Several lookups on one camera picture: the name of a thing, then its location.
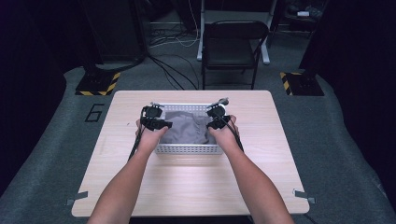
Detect black folding chair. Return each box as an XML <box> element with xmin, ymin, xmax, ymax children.
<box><xmin>201</xmin><ymin>20</ymin><xmax>271</xmax><ymax>91</ymax></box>

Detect person's left hand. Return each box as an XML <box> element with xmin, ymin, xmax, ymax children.
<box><xmin>134</xmin><ymin>119</ymin><xmax>169</xmax><ymax>154</ymax></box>

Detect white desk frame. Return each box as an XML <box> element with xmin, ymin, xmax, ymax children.
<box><xmin>196</xmin><ymin>0</ymin><xmax>278</xmax><ymax>66</ymax></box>

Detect white floor cables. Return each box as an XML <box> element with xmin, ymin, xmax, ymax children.
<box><xmin>148</xmin><ymin>0</ymin><xmax>201</xmax><ymax>49</ymax></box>

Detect gray pants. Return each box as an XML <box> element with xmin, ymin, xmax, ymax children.
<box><xmin>160</xmin><ymin>110</ymin><xmax>218</xmax><ymax>146</ymax></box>

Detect black cabinet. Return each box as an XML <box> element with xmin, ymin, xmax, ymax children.
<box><xmin>81</xmin><ymin>0</ymin><xmax>148</xmax><ymax>64</ymax></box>

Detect black stand base hazard stripes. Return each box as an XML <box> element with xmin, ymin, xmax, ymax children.
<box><xmin>278</xmin><ymin>71</ymin><xmax>326</xmax><ymax>97</ymax></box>
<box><xmin>75</xmin><ymin>71</ymin><xmax>121</xmax><ymax>97</ymax></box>

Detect person's right hand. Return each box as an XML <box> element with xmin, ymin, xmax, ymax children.
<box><xmin>207</xmin><ymin>115</ymin><xmax>241</xmax><ymax>152</ymax></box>

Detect left hand-held gripper black cable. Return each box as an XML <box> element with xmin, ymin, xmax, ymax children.
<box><xmin>127</xmin><ymin>106</ymin><xmax>148</xmax><ymax>162</ymax></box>

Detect black floor cables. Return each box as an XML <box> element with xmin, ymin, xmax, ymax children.
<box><xmin>147</xmin><ymin>53</ymin><xmax>201</xmax><ymax>91</ymax></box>

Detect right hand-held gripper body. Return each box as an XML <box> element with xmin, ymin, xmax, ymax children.
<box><xmin>205</xmin><ymin>97</ymin><xmax>232</xmax><ymax>123</ymax></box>

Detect right hand-held gripper black cable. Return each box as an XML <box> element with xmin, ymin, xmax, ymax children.
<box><xmin>214</xmin><ymin>112</ymin><xmax>246</xmax><ymax>154</ymax></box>

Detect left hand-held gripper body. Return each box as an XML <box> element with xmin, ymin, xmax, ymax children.
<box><xmin>140</xmin><ymin>101</ymin><xmax>165</xmax><ymax>123</ymax></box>

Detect gray tape strip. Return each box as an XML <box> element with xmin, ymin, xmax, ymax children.
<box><xmin>64</xmin><ymin>190</ymin><xmax>90</xmax><ymax>207</ymax></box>
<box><xmin>291</xmin><ymin>188</ymin><xmax>317</xmax><ymax>205</ymax></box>

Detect hand-held gripper black cable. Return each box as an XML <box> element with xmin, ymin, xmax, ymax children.
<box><xmin>214</xmin><ymin>112</ymin><xmax>246</xmax><ymax>154</ymax></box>
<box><xmin>127</xmin><ymin>106</ymin><xmax>148</xmax><ymax>162</ymax></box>

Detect white perforated plastic basket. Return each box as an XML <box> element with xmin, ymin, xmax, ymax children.
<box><xmin>154</xmin><ymin>103</ymin><xmax>225</xmax><ymax>156</ymax></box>

